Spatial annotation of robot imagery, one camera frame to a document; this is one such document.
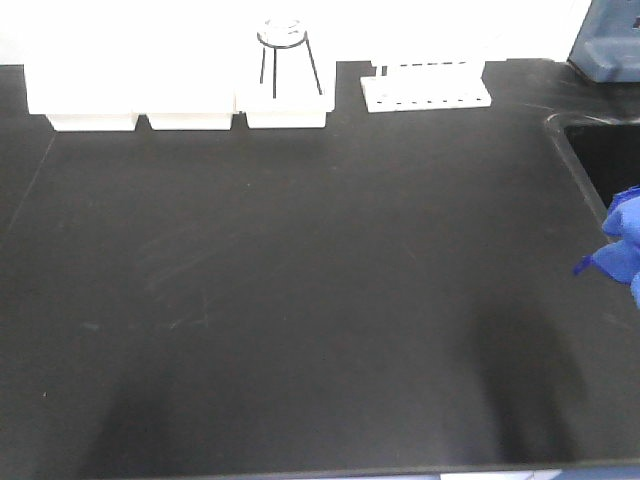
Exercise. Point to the blue pegboard drying rack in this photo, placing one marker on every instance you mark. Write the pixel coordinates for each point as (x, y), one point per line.
(606, 49)

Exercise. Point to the black lab sink basin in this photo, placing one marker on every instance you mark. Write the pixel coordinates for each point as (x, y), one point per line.
(601, 153)

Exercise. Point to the clear glass flask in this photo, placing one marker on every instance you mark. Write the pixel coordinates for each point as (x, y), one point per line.
(283, 33)

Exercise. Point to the white plastic left bin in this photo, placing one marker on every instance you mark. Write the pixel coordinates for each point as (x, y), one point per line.
(80, 96)

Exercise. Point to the white plastic bin with flask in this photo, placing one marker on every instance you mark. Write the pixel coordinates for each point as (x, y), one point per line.
(262, 112)

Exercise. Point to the blue microfiber cloth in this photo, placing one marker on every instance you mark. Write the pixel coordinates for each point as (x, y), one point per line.
(619, 260)

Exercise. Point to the white plastic middle bin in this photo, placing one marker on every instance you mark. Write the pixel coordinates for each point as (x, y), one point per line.
(185, 96)

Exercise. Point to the white test tube rack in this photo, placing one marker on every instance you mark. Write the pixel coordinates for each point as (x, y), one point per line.
(422, 86)

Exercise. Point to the black wire tripod stand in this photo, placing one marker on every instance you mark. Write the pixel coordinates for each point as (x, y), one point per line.
(290, 72)

